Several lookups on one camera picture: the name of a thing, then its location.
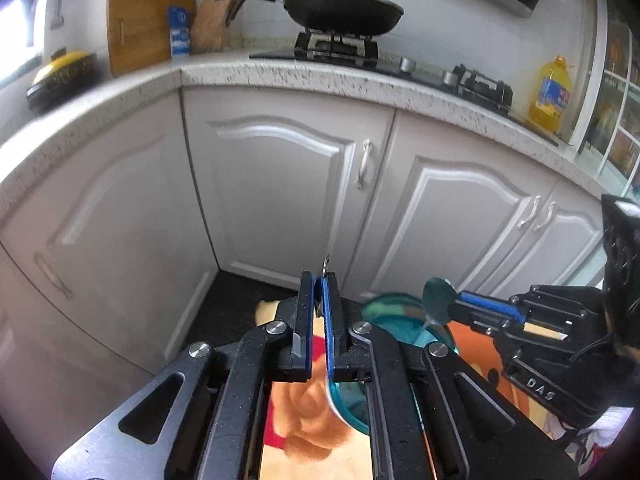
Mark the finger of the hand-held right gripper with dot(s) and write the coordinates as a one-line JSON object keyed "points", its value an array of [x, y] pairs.
{"points": [[475, 322], [492, 305]]}

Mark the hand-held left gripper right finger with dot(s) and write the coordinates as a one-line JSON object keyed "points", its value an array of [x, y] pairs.
{"points": [[329, 320]]}

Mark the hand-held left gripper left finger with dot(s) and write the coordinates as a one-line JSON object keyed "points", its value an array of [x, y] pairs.
{"points": [[309, 330]]}

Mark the teal spoon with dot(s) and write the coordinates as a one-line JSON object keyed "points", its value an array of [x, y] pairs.
{"points": [[439, 300]]}

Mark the silver metal utensil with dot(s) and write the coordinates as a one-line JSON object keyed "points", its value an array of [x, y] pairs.
{"points": [[327, 264]]}

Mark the white floral bowl teal rim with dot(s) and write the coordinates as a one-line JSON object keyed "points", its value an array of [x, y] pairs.
{"points": [[395, 320]]}

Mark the white cabinet door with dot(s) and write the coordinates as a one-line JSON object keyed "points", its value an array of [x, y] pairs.
{"points": [[565, 245], [280, 185], [450, 210], [45, 360], [115, 220]]}

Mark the orange red printed mat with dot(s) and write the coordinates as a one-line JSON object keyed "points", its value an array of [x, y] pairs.
{"points": [[305, 425]]}

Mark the glass door cabinet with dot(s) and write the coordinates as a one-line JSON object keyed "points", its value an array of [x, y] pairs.
{"points": [[615, 110]]}

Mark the yellow cooking oil bottle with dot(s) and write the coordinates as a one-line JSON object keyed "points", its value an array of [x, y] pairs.
{"points": [[550, 95]]}

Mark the black gas stove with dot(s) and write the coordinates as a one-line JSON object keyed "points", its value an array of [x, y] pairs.
{"points": [[480, 87]]}

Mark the silver stove knob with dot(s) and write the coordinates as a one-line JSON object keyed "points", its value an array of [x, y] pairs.
{"points": [[449, 78], [408, 64]]}

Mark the black frying pan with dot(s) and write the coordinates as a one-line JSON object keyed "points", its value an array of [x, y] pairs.
{"points": [[350, 22]]}

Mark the wooden knife block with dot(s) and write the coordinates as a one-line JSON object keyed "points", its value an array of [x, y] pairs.
{"points": [[207, 27]]}

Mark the blue white carton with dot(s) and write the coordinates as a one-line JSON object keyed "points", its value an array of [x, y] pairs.
{"points": [[179, 30]]}

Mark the wooden cutting board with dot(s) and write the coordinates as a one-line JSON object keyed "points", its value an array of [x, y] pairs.
{"points": [[145, 30]]}

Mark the yellow black lidded pot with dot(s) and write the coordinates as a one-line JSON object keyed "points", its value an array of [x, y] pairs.
{"points": [[60, 77]]}

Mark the window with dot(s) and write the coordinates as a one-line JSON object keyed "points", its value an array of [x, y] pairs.
{"points": [[12, 35]]}

